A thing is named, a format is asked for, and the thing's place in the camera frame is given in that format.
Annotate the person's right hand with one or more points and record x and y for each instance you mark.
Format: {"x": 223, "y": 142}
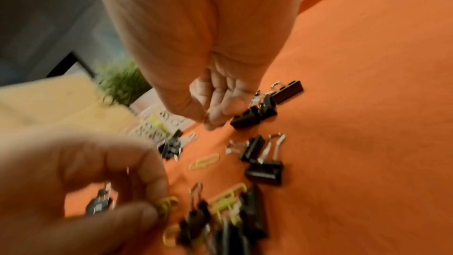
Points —
{"x": 198, "y": 24}

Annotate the person's left hand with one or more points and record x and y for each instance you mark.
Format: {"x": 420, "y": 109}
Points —
{"x": 35, "y": 170}

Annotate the black binder clip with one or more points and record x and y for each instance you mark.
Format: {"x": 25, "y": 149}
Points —
{"x": 101, "y": 205}

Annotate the pile of green paper clips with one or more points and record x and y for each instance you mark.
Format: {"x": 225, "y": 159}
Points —
{"x": 157, "y": 123}
{"x": 221, "y": 205}

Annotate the clear two-compartment plastic box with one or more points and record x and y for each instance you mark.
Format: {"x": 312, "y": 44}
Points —
{"x": 152, "y": 132}

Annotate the single green paper clip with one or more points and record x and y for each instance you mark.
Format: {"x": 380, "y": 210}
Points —
{"x": 166, "y": 206}

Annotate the pile of black binder clips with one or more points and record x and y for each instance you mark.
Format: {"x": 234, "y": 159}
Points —
{"x": 263, "y": 174}

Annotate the brown cardboard box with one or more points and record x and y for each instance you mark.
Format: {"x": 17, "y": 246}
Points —
{"x": 53, "y": 102}

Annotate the green plant in white pot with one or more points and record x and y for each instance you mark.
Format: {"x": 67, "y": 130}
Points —
{"x": 122, "y": 80}

